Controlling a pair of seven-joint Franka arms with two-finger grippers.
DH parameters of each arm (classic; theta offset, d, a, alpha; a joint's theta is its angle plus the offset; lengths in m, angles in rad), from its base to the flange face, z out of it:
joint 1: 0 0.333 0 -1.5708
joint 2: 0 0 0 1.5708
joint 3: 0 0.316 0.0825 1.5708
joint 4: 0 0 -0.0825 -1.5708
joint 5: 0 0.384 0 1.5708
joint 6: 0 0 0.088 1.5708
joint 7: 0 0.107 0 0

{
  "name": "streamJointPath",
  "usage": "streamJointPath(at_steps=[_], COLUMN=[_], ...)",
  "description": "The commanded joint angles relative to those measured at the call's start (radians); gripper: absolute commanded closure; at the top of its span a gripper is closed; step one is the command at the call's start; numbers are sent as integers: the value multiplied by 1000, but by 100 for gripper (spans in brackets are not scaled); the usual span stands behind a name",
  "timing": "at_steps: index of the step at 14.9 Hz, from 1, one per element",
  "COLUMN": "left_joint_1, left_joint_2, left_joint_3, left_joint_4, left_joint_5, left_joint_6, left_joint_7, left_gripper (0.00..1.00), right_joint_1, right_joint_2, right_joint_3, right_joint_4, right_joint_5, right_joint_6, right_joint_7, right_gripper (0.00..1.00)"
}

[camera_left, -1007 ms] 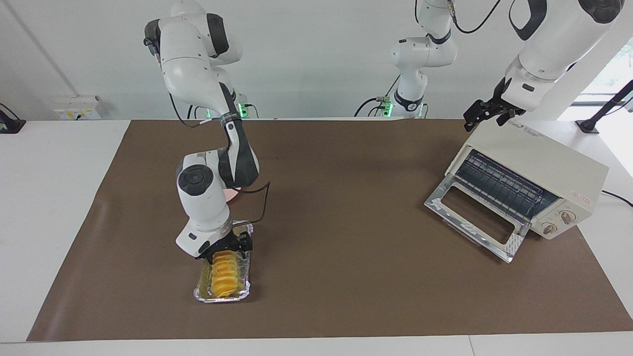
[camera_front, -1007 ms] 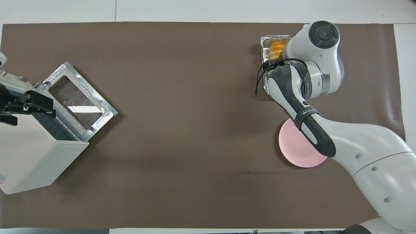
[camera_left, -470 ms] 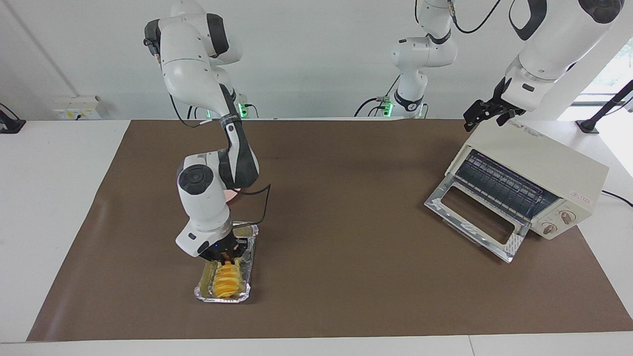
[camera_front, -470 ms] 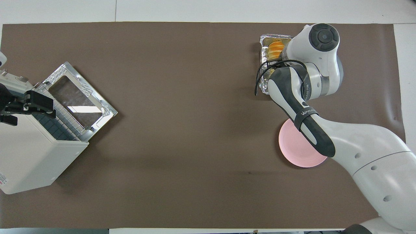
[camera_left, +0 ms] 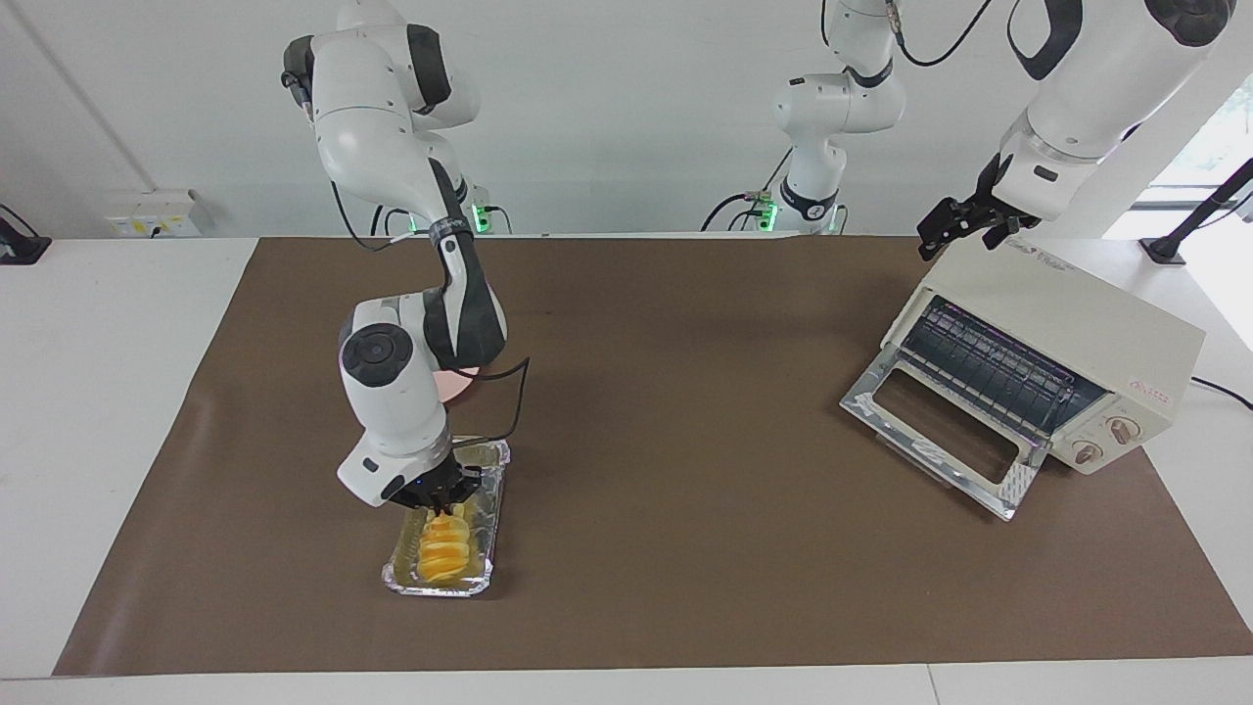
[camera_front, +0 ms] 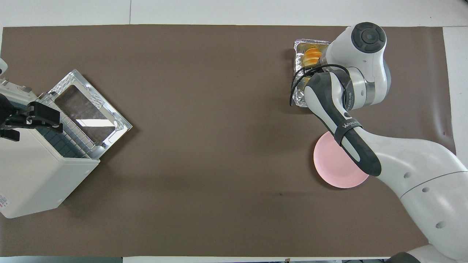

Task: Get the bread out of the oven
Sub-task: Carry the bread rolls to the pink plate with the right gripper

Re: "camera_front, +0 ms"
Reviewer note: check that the golden bread loaf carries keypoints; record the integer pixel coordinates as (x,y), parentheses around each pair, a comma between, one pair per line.
(312,56)

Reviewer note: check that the cream toaster oven body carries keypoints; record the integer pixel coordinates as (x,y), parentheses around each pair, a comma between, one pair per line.
(33,175)

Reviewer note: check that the glass oven door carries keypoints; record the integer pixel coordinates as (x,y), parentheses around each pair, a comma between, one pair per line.
(120,126)

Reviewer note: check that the aluminium foil tray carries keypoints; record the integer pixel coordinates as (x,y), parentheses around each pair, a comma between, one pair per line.
(299,98)

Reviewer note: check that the pink round plate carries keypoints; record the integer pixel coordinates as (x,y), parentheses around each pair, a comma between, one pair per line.
(334,166)

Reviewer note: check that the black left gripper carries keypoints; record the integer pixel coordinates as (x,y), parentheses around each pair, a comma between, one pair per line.
(9,111)

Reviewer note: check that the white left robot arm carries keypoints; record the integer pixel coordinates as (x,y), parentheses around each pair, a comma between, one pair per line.
(2,67)

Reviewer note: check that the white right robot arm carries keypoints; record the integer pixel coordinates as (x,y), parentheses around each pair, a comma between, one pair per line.
(420,171)

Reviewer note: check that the metal oven rack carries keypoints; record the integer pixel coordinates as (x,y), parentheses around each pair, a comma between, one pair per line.
(78,140)

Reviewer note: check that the brown table mat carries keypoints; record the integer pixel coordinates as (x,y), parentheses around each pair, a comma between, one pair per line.
(212,182)

